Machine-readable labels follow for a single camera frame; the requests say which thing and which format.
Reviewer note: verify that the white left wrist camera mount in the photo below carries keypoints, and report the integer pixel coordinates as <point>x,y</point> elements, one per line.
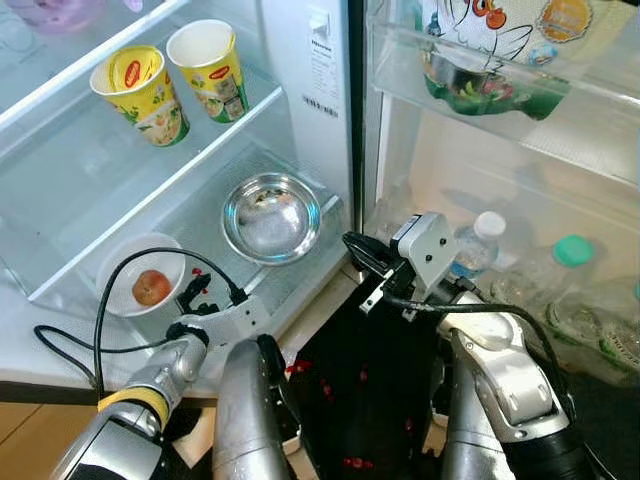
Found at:
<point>235,322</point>

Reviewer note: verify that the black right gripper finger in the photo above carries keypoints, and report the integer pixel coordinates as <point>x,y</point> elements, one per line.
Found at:
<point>365,252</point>
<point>373,298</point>

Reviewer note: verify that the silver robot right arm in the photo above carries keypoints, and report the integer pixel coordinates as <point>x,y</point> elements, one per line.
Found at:
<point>510,370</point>

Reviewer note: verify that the clear fridge door bin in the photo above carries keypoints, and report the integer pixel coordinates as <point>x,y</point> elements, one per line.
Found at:
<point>600,140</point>
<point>530,350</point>

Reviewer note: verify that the silver robot leg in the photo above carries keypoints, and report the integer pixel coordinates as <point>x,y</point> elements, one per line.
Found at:
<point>250,420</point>
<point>465,450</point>

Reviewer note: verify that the peach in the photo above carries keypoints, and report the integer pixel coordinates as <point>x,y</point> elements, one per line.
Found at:
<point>152,288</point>

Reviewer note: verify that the silver robot right leg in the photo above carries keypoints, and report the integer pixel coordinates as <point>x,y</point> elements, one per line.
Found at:
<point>465,450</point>

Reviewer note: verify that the silver fridge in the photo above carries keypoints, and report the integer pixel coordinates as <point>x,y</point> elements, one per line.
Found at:
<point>300,60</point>

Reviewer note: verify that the white topped noodle cup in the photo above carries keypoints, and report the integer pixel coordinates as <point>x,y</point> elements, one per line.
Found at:
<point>215,85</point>

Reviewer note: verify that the yellow lidded noodle cup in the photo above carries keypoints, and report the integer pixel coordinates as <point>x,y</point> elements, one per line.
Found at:
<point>150,105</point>

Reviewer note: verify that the silver robot left leg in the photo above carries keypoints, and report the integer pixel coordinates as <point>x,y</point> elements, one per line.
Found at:
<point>250,420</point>

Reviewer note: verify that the small red berry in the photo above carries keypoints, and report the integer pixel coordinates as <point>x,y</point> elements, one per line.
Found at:
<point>355,463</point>
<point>362,375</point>
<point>298,367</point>
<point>325,388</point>
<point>405,427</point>

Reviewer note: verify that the stainless steel bowl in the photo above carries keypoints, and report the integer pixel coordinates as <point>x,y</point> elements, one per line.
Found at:
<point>270,225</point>

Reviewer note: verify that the silver fridge door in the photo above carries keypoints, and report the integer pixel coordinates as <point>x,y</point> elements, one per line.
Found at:
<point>500,190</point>

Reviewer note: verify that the glass fridge shelf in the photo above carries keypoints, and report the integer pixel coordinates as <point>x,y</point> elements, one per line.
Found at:
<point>40,60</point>
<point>90,190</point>
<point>195,195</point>

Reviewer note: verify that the white capped water bottle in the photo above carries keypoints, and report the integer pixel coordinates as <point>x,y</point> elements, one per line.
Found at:
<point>478,250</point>

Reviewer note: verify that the rooster print food pack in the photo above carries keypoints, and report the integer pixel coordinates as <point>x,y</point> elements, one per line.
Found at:
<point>500,40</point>

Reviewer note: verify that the white bowl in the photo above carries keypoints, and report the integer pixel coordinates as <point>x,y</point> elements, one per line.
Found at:
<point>122,300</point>

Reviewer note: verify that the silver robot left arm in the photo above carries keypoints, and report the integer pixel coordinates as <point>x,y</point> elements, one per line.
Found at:
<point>150,385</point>

